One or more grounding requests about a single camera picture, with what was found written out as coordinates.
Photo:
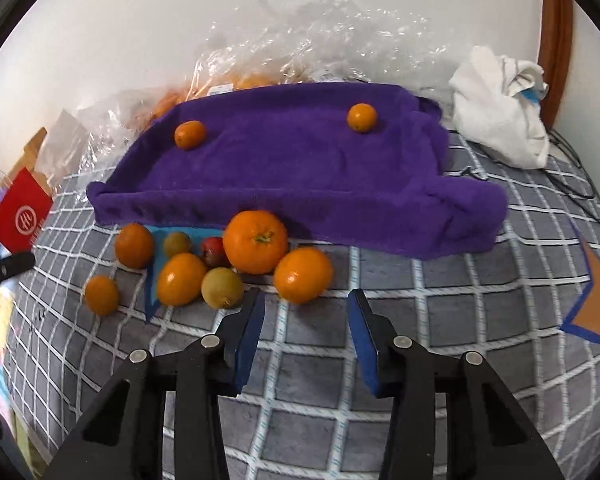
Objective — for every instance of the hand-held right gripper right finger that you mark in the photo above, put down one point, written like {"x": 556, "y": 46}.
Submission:
{"x": 366, "y": 347}

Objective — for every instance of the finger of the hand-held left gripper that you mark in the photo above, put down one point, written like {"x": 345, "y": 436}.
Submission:
{"x": 5, "y": 266}

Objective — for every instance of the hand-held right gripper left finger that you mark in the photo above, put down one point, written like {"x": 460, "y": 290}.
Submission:
{"x": 247, "y": 342}

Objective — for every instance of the yellow-green round fruit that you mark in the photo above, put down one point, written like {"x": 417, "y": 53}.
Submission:
{"x": 223, "y": 288}

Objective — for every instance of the medium orange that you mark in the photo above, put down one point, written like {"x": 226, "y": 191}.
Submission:
{"x": 181, "y": 280}
{"x": 303, "y": 276}
{"x": 134, "y": 245}

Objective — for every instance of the large orange with stem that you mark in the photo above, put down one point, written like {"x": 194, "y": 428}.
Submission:
{"x": 255, "y": 245}

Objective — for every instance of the small red fruit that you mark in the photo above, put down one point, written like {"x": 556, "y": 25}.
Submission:
{"x": 212, "y": 250}

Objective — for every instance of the small orange kumquat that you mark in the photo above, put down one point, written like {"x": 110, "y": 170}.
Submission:
{"x": 362, "y": 118}
{"x": 190, "y": 134}
{"x": 101, "y": 295}

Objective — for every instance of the small green-brown fruit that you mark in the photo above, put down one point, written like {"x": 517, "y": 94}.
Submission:
{"x": 176, "y": 243}

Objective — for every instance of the purple towel tray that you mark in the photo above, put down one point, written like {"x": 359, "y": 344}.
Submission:
{"x": 300, "y": 175}

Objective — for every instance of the red paper bag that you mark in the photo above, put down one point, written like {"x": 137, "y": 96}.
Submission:
{"x": 22, "y": 212}

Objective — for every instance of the checked grey tablecloth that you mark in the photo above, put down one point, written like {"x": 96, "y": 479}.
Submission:
{"x": 455, "y": 300}

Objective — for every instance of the wooden chair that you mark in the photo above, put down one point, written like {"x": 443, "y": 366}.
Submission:
{"x": 32, "y": 147}

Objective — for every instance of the grey translucent plastic bag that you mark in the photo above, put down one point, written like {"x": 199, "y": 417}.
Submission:
{"x": 62, "y": 142}

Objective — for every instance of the crumpled clear plastic bag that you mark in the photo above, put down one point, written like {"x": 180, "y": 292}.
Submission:
{"x": 115, "y": 125}

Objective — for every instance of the white crumpled cloth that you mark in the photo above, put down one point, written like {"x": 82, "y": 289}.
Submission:
{"x": 495, "y": 110}

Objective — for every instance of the blue tissue box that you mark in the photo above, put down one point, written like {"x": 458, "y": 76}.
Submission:
{"x": 532, "y": 95}

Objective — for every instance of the large clear plastic bag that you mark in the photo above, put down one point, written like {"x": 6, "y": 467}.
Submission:
{"x": 320, "y": 35}

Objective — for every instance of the brown wooden door frame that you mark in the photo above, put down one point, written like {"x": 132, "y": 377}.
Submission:
{"x": 557, "y": 35}

